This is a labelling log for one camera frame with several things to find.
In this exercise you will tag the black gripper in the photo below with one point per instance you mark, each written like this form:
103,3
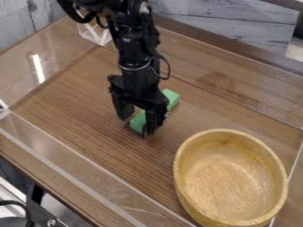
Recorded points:
135,89

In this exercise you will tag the green rectangular block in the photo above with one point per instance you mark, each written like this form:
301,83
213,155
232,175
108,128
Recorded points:
137,120

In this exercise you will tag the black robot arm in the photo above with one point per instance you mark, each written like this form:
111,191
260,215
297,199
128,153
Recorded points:
128,20

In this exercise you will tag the brown wooden bowl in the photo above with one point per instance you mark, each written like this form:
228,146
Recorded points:
229,179

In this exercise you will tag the black table leg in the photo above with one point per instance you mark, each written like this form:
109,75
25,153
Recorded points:
36,194

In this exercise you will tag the clear acrylic corner bracket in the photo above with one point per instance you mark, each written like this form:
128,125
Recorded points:
93,33

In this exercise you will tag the clear acrylic front wall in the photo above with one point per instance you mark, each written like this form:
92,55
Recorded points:
104,199

